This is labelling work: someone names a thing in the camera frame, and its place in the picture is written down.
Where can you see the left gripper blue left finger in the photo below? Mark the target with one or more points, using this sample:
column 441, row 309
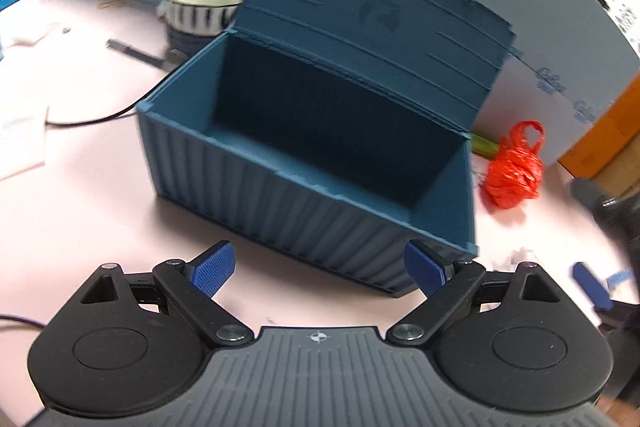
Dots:
column 189, row 289

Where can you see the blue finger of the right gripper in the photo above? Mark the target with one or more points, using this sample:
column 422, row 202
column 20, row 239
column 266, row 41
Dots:
column 591, row 287

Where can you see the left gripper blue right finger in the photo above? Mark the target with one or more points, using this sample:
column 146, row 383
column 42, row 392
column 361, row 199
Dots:
column 448, row 287

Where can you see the red plastic bag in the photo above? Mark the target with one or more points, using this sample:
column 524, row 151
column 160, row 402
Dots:
column 516, row 172

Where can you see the orange cardboard box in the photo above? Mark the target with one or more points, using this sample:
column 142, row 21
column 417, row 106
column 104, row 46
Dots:
column 607, row 137

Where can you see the green tube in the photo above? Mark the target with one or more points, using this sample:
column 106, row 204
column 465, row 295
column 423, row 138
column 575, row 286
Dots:
column 484, row 147

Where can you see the light blue cardboard box back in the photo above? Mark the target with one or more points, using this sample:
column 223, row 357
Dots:
column 568, row 64

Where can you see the blue plastic storage box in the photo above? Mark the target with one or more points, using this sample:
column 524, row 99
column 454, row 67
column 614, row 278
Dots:
column 332, row 131

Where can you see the dark grey pen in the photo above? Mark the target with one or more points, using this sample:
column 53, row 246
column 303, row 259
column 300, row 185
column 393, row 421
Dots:
column 138, row 55

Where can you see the striped ceramic bowl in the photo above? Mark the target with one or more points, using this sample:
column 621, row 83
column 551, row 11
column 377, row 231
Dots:
column 192, row 24

